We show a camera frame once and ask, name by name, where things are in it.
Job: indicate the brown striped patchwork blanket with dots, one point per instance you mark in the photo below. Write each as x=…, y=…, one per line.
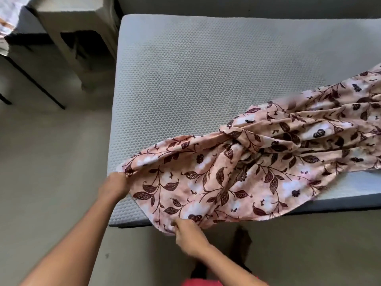
x=9, y=17

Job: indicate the person's black trousers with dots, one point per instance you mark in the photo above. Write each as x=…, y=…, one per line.
x=199, y=271

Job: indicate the person's left hand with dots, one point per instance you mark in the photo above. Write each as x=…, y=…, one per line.
x=114, y=186

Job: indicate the person's pink garment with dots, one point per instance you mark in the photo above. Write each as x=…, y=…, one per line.
x=205, y=282

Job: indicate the white textured mattress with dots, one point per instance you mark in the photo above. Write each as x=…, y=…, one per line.
x=208, y=71

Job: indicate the person's left forearm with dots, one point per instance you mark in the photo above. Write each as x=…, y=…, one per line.
x=68, y=250

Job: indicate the person's right forearm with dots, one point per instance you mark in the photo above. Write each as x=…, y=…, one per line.
x=226, y=269

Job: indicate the person's right hand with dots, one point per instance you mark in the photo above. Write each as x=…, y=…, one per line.
x=190, y=236

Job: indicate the pink floral bed sheet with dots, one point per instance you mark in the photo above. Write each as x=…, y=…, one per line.
x=268, y=160

